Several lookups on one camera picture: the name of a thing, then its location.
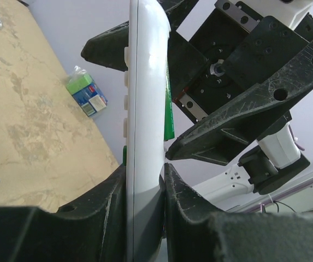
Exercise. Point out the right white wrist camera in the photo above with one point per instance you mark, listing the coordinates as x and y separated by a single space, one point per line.
290 13

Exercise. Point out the long white remote control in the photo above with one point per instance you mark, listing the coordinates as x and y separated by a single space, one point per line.
145 145

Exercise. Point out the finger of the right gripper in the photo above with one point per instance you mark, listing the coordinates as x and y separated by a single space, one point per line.
116 48

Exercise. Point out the aluminium frame rail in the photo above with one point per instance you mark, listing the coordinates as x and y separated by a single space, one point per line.
298 194

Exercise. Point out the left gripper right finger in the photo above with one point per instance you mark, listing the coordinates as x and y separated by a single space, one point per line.
199 231

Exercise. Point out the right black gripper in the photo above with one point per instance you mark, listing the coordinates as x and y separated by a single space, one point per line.
219 71

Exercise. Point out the green blue sponge pack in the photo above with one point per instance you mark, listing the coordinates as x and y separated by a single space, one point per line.
85 92

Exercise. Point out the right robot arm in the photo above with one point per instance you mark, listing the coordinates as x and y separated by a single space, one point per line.
268 163

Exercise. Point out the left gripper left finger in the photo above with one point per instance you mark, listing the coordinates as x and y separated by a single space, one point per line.
90 228

